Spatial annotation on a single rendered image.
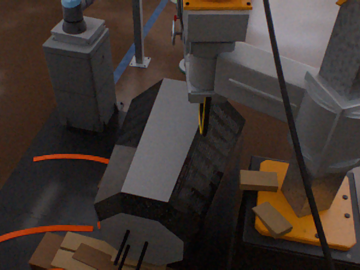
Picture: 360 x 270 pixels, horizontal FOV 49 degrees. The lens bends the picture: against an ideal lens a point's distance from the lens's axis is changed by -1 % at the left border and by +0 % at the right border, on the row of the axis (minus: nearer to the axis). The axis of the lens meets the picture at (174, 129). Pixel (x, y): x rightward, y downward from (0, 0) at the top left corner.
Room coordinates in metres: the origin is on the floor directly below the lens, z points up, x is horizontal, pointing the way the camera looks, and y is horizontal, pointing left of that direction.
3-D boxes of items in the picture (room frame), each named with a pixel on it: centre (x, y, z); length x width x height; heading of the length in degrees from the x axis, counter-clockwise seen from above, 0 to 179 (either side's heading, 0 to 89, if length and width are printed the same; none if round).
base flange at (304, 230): (1.27, -0.70, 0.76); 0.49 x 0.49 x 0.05; 78
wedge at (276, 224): (1.13, -0.50, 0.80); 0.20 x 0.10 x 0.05; 28
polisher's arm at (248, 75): (1.38, -0.54, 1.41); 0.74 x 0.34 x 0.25; 56
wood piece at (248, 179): (1.37, -0.46, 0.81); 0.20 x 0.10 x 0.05; 86
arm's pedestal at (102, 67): (2.76, 0.80, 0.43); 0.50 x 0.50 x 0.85; 75
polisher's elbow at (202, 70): (1.63, -0.16, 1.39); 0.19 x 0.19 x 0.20
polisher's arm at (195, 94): (1.90, -0.14, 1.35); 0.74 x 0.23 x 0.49; 3
